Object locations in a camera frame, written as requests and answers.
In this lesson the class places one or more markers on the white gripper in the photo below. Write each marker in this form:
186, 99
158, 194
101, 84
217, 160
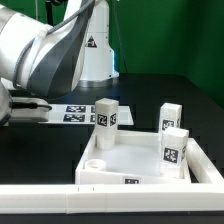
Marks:
29, 110

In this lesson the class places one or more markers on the white square tabletop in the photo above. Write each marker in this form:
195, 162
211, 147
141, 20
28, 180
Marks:
133, 160

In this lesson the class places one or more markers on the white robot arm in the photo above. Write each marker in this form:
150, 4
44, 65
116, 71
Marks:
40, 62

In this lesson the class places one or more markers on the white L-shaped obstacle fence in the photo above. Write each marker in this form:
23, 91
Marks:
206, 194

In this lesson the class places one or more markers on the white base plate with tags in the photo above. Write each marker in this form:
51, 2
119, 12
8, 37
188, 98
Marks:
83, 114

